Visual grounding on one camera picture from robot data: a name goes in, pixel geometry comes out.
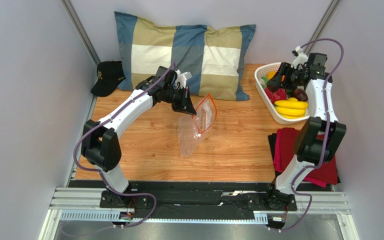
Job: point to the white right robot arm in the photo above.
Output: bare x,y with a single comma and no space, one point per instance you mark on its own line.
321,135

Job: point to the aluminium frame post right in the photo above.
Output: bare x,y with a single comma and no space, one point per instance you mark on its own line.
325,19

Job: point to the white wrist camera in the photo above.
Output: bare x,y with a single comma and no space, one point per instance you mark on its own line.
300,57
181,80

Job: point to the dark red folded cloth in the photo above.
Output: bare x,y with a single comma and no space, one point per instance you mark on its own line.
284,140

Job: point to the yellow banana bunch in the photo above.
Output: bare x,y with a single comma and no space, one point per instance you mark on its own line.
291,109

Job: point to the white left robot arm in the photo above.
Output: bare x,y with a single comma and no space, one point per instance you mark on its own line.
99,143

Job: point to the aluminium frame post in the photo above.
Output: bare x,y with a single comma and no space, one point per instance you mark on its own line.
325,19
80,29

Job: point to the yellow lemon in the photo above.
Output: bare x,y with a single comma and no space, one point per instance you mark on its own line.
270,74

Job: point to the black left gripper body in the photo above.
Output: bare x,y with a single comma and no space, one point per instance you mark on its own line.
174,97

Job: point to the aluminium frame post left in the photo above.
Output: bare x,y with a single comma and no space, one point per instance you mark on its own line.
80,29

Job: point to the clear orange zip bag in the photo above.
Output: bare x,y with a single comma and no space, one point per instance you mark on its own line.
193,129

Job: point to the plaid blue beige pillow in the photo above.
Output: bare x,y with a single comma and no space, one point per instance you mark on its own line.
215,58

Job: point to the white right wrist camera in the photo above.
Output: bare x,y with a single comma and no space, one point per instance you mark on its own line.
300,57

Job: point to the black folded cloth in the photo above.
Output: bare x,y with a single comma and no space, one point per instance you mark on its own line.
272,145

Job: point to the dark purple round fruit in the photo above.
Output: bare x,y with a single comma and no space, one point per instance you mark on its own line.
300,95

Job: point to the red dragon fruit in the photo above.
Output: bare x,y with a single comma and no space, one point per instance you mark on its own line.
273,96

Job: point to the black baseball cap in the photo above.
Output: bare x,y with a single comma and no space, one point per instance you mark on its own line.
109,75

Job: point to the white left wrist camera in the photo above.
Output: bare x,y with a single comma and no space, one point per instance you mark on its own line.
181,80

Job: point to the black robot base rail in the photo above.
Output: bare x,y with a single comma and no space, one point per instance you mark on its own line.
199,200

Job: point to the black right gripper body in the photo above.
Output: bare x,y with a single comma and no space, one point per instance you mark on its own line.
279,81

